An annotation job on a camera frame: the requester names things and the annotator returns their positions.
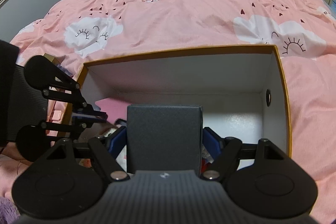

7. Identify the purple fuzzy blanket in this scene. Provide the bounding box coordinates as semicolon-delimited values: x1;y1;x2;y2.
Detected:
0;196;21;224

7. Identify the orange cardboard box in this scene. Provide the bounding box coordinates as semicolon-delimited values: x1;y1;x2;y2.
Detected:
56;44;293;174

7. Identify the pink card holder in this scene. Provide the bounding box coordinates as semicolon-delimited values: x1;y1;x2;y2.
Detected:
94;98;129;125

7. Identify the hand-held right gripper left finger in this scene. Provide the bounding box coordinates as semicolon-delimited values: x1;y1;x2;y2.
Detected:
45;126;130;182

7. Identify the dark grey box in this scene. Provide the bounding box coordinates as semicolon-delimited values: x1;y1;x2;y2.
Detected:
126;105;204;174

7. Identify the small brown box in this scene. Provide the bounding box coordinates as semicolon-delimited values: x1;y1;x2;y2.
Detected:
43;53;62;67

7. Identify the pink cloud-print duvet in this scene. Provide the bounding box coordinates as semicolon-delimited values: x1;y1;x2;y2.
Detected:
0;0;336;224

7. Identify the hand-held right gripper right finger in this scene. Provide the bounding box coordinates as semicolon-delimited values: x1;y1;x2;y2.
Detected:
202;126;289;181

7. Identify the illustrated card box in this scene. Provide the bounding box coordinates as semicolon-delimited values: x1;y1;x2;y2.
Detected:
56;64;73;78

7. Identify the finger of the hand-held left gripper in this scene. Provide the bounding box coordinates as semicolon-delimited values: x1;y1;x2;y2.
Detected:
39;115;91;140
42;69;108;122

